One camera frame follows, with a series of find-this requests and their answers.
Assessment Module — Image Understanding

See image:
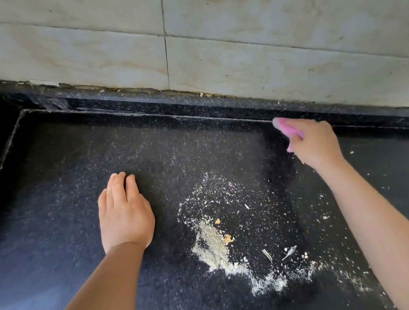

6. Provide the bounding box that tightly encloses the person's left hand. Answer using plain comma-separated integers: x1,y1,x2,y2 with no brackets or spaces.
95,169,159,256

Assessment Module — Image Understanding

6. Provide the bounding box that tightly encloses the spill of pale powder crumbs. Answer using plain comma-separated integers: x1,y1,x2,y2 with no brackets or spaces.
173,158,374,309

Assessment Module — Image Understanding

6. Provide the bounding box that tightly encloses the pink cleaning brush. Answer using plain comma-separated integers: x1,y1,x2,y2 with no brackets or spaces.
272,115,306,154

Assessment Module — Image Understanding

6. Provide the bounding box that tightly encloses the person's left forearm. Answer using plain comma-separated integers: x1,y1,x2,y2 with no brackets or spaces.
28,240,152,310

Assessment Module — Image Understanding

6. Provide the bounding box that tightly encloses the person's right hand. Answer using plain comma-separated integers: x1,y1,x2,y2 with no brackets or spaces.
284,114,349,181

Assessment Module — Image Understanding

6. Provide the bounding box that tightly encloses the small grey dried scrap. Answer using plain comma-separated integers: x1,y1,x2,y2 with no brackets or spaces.
280,245,299,261

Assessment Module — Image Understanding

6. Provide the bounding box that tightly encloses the person's right forearm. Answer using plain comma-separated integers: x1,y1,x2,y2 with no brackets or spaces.
315,152,409,310

